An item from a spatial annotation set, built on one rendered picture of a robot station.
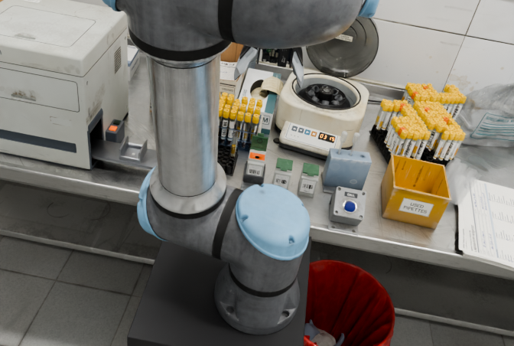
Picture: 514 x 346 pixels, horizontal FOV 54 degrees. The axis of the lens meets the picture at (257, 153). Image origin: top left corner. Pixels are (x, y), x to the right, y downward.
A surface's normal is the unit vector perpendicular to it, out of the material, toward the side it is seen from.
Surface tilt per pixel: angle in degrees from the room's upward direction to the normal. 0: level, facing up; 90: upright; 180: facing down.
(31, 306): 0
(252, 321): 76
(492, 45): 90
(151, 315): 4
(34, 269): 0
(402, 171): 90
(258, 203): 9
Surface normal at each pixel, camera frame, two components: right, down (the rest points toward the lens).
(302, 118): -0.29, 0.54
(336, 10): 0.68, 0.47
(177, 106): -0.11, 0.74
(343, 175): -0.02, 0.60
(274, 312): 0.43, 0.38
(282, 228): 0.25, -0.71
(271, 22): 0.10, 0.77
